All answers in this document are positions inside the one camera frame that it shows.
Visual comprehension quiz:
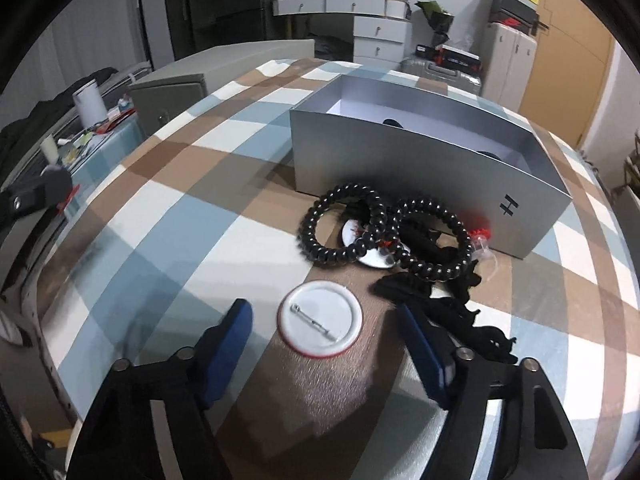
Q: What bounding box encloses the silver suitcase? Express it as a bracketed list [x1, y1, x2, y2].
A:
[400, 57, 483, 96]

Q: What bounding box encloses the black spiral hair tie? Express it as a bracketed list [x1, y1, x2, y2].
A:
[297, 182, 388, 264]
[392, 199, 473, 281]

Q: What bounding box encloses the wooden door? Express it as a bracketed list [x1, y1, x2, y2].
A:
[520, 0, 616, 146]

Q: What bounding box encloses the round pin badge metal back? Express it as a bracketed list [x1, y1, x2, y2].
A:
[341, 220, 401, 268]

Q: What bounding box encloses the black and red shoebox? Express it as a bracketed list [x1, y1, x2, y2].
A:
[487, 6, 538, 31]

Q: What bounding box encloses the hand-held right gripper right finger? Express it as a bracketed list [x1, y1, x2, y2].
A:
[396, 302, 596, 480]

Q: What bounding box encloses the white tumbler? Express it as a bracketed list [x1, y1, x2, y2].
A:
[72, 79, 108, 127]

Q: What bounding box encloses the blue brown checked tablecloth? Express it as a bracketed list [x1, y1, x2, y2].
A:
[37, 57, 640, 480]

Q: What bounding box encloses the white dressing table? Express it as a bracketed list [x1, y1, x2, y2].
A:
[272, 0, 413, 61]

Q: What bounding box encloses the grey storage cabinet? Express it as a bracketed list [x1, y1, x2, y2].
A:
[125, 39, 316, 136]

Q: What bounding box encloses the red packet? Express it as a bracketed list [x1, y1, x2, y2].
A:
[95, 109, 137, 133]

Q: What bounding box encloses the black box with red print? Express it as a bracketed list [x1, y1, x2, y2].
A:
[435, 44, 482, 68]

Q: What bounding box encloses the silver cardboard box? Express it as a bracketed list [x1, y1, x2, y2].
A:
[289, 73, 573, 261]

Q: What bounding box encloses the red and clear hair clip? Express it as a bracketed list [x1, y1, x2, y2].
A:
[467, 227, 501, 271]

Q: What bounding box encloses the dark clothes pile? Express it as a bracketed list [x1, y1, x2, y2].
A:
[0, 67, 118, 171]

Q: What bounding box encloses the white round pin badge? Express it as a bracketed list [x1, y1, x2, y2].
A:
[276, 281, 362, 359]

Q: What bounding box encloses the black fabric hair band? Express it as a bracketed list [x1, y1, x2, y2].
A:
[370, 272, 518, 366]

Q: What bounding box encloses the wrapped flower bouquet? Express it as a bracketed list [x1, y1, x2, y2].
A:
[415, 0, 456, 46]

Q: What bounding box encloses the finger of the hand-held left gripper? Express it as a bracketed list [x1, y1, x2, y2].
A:
[0, 171, 74, 231]

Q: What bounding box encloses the teal checked side table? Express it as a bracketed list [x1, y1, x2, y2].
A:
[50, 107, 146, 201]

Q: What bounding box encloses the dark grey refrigerator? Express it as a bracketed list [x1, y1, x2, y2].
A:
[137, 0, 263, 68]

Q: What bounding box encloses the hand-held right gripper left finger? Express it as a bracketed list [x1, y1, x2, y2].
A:
[65, 298, 253, 480]

